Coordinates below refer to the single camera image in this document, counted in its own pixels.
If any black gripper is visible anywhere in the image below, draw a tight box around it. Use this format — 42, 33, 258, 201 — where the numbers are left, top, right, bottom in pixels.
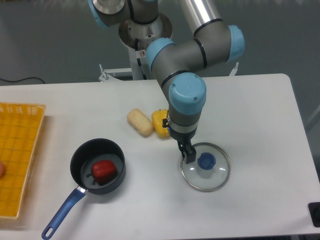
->
162, 117, 198, 164

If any glass pot lid blue knob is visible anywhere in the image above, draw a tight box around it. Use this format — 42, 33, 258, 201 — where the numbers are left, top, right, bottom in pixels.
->
179, 142, 232, 193

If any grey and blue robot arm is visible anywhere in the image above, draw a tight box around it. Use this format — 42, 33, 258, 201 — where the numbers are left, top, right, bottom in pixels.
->
88, 0, 245, 164

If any yellow bell pepper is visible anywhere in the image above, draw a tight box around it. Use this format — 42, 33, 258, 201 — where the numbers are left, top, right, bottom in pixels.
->
151, 109, 170, 139

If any beige bread loaf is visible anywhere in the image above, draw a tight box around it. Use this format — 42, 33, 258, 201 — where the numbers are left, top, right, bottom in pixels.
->
127, 108, 154, 137

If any red bell pepper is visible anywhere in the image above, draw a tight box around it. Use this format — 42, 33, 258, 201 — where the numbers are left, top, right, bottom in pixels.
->
86, 159, 117, 186

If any black device at table edge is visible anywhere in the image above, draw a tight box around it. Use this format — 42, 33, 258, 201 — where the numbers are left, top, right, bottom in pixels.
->
308, 202, 320, 228

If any yellow wicker basket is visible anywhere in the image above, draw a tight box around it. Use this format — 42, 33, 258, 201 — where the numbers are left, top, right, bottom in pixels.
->
0, 102, 46, 219

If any dark saucepan with blue handle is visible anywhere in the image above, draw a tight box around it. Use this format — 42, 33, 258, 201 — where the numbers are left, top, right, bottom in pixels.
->
41, 138, 126, 240

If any white metal base frame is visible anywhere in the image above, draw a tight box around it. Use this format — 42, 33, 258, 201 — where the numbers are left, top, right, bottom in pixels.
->
98, 61, 240, 83

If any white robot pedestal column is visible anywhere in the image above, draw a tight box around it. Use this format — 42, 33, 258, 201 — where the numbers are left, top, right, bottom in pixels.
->
118, 13, 173, 80

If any black cable on floor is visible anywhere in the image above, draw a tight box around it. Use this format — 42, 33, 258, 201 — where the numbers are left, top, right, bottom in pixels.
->
0, 76, 46, 84

